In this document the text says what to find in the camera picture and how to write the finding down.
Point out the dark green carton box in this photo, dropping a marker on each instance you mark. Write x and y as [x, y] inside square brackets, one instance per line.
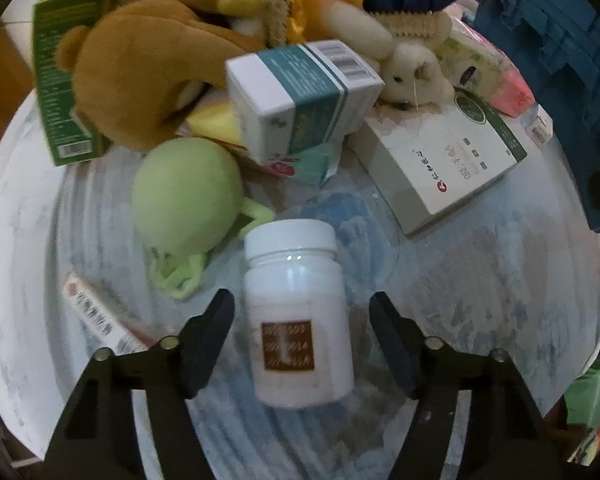
[55, 85]

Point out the pale green round plush toy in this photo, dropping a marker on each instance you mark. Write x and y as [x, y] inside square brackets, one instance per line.
[185, 195]

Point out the flat white box green corner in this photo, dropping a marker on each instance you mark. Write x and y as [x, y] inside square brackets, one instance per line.
[430, 160]

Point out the small red and white box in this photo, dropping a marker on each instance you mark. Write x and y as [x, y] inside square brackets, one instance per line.
[95, 310]

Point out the white and teal carton box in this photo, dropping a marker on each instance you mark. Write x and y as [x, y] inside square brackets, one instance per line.
[280, 90]

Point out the white plush doll navy dress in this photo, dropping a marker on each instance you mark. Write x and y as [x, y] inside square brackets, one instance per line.
[415, 72]

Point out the yellow sponge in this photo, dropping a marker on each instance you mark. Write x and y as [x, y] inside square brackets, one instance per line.
[215, 120]

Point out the small teal carton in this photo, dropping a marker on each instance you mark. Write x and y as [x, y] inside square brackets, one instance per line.
[310, 165]

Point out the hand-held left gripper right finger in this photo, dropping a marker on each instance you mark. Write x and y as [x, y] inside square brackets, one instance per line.
[395, 346]

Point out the large brown plush toy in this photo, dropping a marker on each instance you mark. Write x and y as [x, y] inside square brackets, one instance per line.
[125, 75]

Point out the brown wooden cabinet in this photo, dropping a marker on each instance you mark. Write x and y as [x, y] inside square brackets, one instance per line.
[2, 95]

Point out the bright green carton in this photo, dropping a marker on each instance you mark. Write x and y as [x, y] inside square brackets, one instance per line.
[595, 395]

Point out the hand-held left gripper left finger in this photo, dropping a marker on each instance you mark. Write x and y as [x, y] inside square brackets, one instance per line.
[215, 341]

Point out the blue plastic crate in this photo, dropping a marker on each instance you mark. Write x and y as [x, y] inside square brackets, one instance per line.
[545, 20]

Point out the white green pink wipes packet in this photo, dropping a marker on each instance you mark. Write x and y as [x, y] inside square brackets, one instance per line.
[480, 60]

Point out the white plastic bottle brown label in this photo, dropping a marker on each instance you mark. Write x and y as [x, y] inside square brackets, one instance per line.
[295, 300]

